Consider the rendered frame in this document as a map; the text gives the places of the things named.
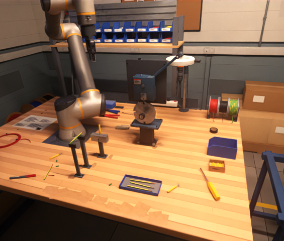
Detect black post stand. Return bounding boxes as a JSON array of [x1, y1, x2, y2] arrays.
[[77, 135, 93, 169], [69, 143, 85, 179]]

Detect brown spool with blue wire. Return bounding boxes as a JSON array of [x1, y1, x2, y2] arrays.
[[29, 97, 48, 109]]

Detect yellow-green wire stub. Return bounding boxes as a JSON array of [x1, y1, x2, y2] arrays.
[[68, 131, 83, 145]]

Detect cork notice board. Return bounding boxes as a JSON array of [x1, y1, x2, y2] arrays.
[[176, 0, 203, 32]]

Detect red marker pen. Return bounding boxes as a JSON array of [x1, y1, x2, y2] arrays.
[[9, 173, 37, 180]]

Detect grey conduit pipe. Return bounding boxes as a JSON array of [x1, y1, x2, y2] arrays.
[[258, 0, 271, 48]]

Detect white printed paper sheet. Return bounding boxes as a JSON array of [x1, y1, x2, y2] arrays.
[[11, 114, 58, 131]]

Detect blue crimper base plate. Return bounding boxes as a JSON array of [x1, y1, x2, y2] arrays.
[[130, 117, 163, 131]]

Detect white round bench lamp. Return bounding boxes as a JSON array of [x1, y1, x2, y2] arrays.
[[165, 55, 201, 113]]

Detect yellow wire stub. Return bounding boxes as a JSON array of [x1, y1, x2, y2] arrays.
[[129, 178, 155, 185], [127, 185, 153, 192], [130, 182, 155, 189]]

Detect grey slat wall panel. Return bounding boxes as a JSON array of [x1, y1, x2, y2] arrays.
[[94, 0, 178, 24]]

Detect brown crimper pedestal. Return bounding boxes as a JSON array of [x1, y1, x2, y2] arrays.
[[138, 127, 158, 147]]

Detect yellow handled screwdriver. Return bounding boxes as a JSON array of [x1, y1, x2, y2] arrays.
[[199, 167, 221, 201]]

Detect grey block stand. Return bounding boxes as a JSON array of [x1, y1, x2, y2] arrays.
[[90, 133, 109, 159]]

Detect blue open bin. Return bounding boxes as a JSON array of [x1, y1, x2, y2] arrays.
[[206, 136, 238, 160]]

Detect small cardboard terminal box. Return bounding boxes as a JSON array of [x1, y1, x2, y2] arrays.
[[208, 159, 226, 173]]

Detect brown spool with red wire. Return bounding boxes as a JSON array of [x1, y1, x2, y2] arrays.
[[5, 111, 23, 124]]

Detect dark spool rack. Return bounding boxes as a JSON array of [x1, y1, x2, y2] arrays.
[[207, 96, 241, 124]]

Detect blue flat tray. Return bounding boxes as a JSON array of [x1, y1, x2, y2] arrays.
[[118, 174, 163, 197]]

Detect grey round turret disc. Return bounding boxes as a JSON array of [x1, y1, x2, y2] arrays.
[[133, 101, 157, 125]]

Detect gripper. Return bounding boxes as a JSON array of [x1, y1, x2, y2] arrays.
[[81, 24, 98, 63]]

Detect black wire spool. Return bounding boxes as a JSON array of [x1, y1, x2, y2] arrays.
[[219, 100, 229, 114]]

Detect blue crimper body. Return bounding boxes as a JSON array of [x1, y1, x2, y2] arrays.
[[132, 73, 156, 103]]

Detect blue crimper lever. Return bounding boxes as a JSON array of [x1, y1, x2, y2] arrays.
[[154, 51, 184, 76]]

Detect green wire spool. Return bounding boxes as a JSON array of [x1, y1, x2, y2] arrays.
[[227, 97, 240, 116]]

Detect black back panel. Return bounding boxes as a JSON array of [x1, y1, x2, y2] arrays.
[[126, 58, 168, 104]]

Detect blue metal trestle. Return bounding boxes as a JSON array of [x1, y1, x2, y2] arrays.
[[249, 150, 284, 241]]

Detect grey shelf unit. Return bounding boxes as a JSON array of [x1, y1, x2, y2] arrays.
[[49, 15, 185, 101]]

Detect large brown cardboard box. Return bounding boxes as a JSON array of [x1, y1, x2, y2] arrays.
[[238, 107, 284, 155]]

